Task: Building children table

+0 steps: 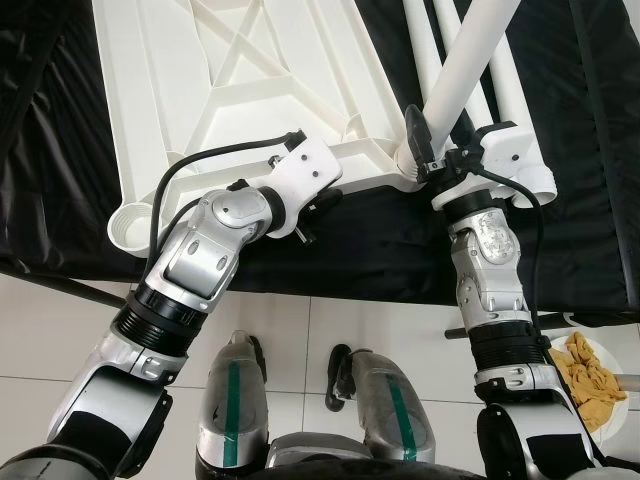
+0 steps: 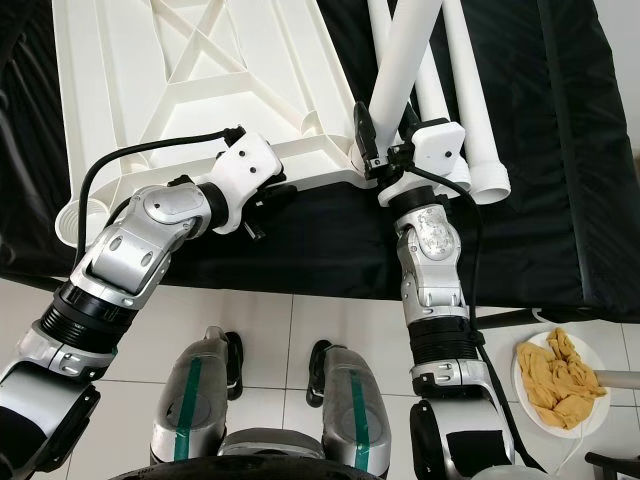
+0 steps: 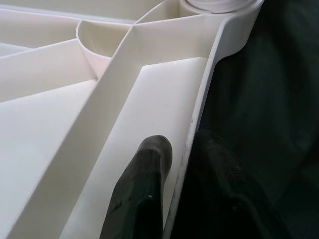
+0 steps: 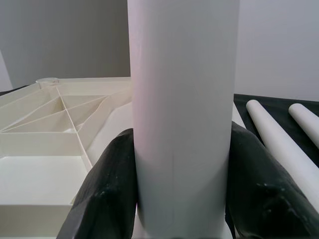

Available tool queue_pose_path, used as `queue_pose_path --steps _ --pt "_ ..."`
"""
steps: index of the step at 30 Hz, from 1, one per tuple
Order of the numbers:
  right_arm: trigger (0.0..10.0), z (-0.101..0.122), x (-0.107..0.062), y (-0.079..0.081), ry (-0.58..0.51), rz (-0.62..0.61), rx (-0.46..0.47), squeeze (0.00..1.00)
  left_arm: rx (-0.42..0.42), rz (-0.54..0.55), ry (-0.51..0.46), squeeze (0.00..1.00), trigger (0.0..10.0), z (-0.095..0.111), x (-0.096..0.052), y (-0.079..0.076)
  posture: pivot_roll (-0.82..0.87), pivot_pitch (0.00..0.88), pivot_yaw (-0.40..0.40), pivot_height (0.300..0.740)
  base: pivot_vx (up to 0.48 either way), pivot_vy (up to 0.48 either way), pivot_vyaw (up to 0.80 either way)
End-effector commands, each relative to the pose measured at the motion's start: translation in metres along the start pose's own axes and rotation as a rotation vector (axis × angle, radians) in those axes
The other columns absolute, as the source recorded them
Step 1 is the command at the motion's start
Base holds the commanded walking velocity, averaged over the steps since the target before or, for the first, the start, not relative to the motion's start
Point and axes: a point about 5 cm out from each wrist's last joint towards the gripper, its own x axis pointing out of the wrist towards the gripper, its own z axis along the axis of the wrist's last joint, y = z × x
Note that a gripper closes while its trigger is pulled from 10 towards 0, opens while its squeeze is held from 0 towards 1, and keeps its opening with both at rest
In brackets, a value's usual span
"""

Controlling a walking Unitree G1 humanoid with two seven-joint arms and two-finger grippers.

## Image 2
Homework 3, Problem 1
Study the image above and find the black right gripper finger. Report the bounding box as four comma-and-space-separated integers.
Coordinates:
353, 100, 381, 163

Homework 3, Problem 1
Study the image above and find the white plastic table top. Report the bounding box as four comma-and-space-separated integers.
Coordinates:
55, 0, 381, 251

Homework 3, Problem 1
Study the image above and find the black table cloth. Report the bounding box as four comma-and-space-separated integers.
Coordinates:
0, 0, 640, 321

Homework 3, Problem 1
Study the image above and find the black robot waist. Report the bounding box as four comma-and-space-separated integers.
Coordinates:
105, 440, 421, 480

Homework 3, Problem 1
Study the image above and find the white round plate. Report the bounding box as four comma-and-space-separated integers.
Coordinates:
512, 328, 611, 439

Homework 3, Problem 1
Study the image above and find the crumpled yellow cloth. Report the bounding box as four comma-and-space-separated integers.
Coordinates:
518, 330, 609, 431

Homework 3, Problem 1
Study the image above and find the grey metal pole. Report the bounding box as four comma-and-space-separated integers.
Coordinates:
598, 368, 640, 387

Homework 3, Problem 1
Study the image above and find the black stand base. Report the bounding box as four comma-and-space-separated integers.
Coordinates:
585, 452, 640, 479

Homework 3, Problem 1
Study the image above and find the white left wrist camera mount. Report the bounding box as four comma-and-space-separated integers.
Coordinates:
210, 130, 281, 216

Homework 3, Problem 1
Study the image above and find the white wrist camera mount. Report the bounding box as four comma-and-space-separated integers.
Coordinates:
395, 118, 466, 196
210, 130, 281, 216

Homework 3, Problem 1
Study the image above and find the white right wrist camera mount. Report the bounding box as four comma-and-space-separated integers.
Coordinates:
395, 118, 466, 196

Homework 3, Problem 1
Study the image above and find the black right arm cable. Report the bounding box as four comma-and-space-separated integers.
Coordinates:
405, 160, 551, 471

